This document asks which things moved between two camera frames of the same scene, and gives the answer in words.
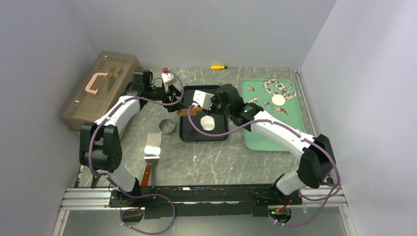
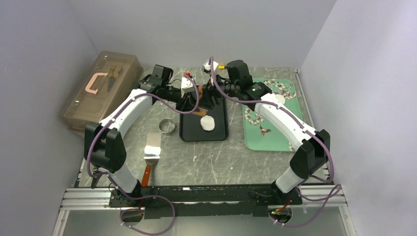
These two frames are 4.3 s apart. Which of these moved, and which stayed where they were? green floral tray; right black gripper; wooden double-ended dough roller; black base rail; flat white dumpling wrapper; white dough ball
Moved: wooden double-ended dough roller; right black gripper
Stayed: black base rail; green floral tray; flat white dumpling wrapper; white dough ball
